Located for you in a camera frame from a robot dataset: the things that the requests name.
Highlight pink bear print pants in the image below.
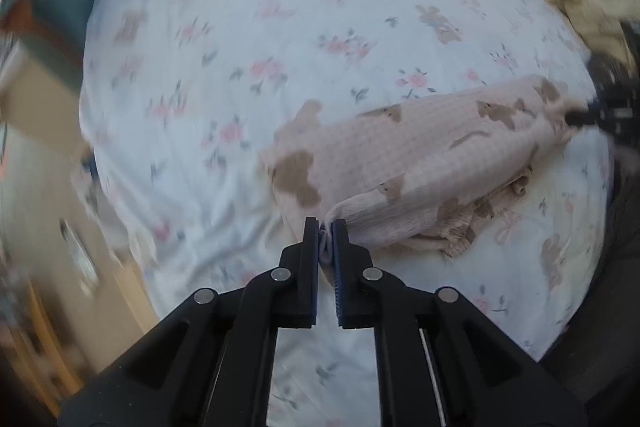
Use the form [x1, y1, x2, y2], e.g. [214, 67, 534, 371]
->
[257, 74, 581, 279]

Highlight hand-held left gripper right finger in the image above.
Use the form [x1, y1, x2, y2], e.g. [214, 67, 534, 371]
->
[331, 219, 588, 427]

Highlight beige bedside cabinet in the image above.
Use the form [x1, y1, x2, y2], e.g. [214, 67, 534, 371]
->
[0, 47, 84, 138]

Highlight white floral bed sheet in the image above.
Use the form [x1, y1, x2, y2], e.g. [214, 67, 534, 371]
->
[77, 0, 617, 427]

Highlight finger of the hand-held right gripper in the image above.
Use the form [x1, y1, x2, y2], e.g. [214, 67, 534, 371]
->
[565, 104, 608, 128]

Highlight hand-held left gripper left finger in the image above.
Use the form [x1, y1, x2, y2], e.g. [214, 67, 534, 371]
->
[57, 217, 320, 427]

